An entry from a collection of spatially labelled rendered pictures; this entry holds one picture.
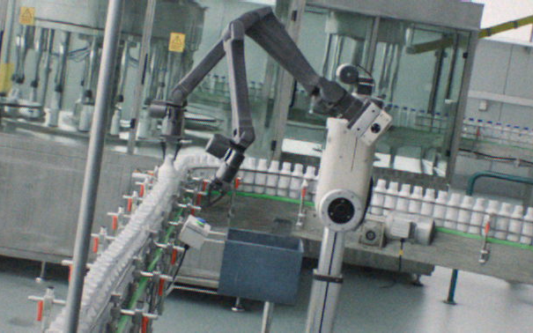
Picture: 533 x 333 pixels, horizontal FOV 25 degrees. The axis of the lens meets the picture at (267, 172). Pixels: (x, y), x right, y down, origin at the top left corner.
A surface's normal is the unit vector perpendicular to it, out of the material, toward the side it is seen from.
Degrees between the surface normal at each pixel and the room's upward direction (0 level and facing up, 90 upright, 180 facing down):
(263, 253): 90
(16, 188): 90
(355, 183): 101
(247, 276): 90
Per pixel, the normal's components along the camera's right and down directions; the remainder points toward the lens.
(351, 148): 0.00, 0.11
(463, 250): -0.30, 0.05
